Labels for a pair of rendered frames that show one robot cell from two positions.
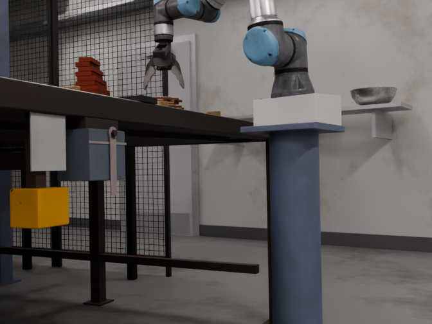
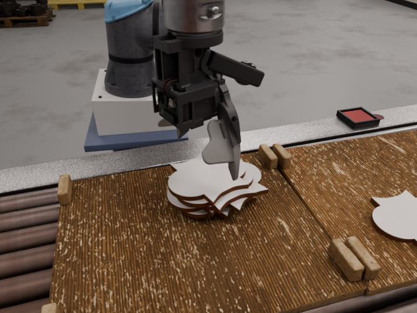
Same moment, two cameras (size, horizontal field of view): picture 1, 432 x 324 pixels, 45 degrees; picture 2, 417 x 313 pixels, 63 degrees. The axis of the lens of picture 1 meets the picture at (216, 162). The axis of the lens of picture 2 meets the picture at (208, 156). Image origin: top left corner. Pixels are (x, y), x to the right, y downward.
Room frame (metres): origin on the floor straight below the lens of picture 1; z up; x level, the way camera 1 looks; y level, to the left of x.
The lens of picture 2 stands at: (2.26, 0.52, 1.34)
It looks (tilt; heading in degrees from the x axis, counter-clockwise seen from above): 34 degrees down; 227
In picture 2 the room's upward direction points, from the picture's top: straight up
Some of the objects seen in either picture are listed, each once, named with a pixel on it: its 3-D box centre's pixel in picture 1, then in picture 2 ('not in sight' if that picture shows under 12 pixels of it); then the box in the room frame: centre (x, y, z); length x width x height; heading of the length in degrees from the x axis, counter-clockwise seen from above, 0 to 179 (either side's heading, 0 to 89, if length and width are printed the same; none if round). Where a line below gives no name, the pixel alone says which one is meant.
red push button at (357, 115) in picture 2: not in sight; (357, 117); (1.44, 0.21, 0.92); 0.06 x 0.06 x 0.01; 64
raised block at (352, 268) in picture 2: not in sight; (345, 258); (1.91, 0.42, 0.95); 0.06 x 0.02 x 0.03; 62
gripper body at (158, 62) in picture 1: (164, 54); (191, 77); (1.98, 0.19, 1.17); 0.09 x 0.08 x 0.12; 173
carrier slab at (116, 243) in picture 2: not in sight; (188, 229); (2.02, 0.21, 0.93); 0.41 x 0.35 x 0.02; 152
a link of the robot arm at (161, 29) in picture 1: (162, 32); (195, 13); (1.97, 0.19, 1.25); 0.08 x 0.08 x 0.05
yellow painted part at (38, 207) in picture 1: (39, 170); not in sight; (1.09, 0.37, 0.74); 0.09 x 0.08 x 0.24; 154
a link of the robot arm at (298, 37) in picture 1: (288, 50); (132, 24); (1.79, -0.26, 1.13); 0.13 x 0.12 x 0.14; 141
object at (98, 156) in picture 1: (94, 157); not in sight; (1.25, 0.29, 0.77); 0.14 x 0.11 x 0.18; 154
